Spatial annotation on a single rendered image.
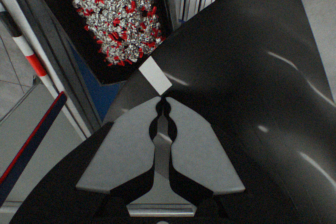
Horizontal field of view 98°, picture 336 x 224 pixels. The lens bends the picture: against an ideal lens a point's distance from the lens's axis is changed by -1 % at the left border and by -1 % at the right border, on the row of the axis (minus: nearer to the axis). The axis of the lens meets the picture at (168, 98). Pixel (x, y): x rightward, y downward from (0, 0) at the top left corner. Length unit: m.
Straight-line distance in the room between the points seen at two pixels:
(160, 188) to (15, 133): 1.06
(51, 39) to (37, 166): 0.97
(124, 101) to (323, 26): 1.58
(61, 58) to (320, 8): 1.51
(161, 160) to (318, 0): 1.44
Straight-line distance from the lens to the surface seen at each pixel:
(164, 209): 0.98
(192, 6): 1.07
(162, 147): 0.17
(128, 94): 0.16
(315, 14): 1.54
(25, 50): 0.36
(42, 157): 1.26
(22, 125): 1.51
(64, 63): 0.41
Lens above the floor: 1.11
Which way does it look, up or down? 44 degrees down
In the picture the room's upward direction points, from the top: 179 degrees clockwise
